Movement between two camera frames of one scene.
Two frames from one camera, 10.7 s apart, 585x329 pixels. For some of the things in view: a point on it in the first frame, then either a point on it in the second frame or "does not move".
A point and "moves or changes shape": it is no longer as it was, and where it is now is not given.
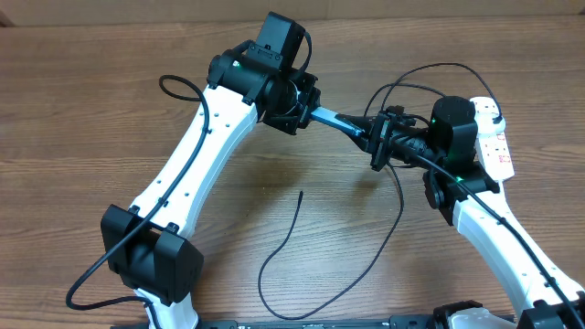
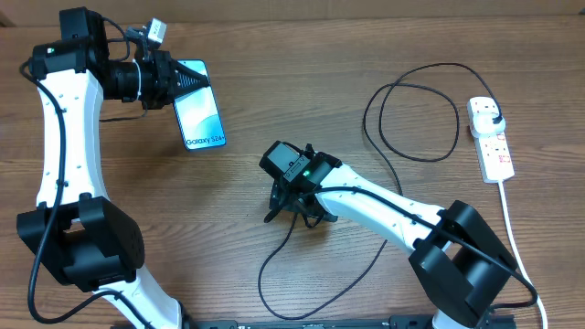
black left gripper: (303, 118) → (166, 86)
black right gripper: (379, 125) → (286, 202)
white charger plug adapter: (486, 125) does not move
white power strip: (491, 148) does not move
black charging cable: (386, 247) does not move
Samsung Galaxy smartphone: (329, 119) moves or changes shape
